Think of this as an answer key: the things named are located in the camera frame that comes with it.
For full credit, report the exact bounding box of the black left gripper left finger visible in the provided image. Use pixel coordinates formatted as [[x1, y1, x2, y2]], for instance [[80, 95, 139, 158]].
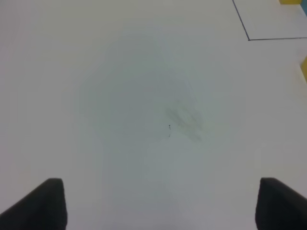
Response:
[[0, 178, 68, 230]]

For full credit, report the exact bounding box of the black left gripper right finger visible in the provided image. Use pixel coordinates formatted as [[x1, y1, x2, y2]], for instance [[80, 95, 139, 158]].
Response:
[[255, 178, 307, 230]]

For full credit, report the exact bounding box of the yellow template cube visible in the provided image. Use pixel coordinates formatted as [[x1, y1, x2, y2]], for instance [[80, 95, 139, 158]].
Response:
[[279, 0, 302, 5]]

